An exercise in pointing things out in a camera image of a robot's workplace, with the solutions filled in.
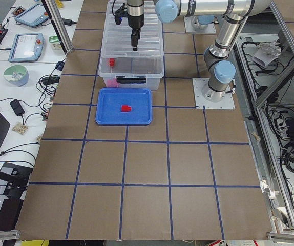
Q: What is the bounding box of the black power adapter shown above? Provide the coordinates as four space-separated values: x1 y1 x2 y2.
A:
10 99 25 116

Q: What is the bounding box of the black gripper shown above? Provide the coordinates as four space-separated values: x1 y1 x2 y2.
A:
127 0 144 51

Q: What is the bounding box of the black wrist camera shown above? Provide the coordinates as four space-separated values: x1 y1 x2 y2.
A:
112 2 128 25

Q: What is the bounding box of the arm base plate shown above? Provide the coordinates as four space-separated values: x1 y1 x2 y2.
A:
184 15 216 34
192 78 236 110

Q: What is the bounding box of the green white carton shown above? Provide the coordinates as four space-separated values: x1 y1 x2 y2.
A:
48 36 62 50

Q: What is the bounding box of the brown paper table mat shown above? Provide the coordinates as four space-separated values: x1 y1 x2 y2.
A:
16 1 271 240

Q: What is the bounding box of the clear plastic storage box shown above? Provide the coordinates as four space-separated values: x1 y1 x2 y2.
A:
98 1 164 90

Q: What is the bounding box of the green white bowl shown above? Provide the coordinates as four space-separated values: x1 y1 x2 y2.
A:
3 65 29 86

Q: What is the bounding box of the far blue teach pendant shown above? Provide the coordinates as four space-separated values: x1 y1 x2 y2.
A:
15 4 49 28

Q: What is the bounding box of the aluminium frame post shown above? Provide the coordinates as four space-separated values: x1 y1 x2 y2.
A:
41 0 73 54

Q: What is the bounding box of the clear plastic box lid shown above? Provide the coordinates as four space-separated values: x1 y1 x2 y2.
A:
100 0 165 58

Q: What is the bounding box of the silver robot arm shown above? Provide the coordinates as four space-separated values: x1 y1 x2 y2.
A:
191 15 215 29
154 0 270 103

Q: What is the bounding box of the blue plastic tray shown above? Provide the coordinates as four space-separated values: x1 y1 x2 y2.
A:
95 88 153 126

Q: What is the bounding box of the near blue teach pendant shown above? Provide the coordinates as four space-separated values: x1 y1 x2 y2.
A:
8 33 44 63

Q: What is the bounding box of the blue teach pendant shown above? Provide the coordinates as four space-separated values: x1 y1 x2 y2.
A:
15 4 49 28
8 33 44 63

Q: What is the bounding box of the lone red block in box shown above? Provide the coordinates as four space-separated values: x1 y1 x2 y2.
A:
109 58 116 67

